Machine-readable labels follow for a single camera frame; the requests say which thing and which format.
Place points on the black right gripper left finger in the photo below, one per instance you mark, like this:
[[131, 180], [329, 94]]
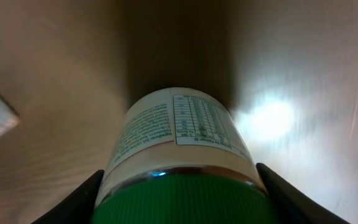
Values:
[[77, 208]]

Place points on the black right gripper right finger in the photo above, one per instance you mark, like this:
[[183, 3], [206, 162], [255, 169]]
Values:
[[293, 206]]

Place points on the green-lidded white jar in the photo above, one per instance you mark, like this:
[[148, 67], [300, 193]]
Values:
[[180, 159]]

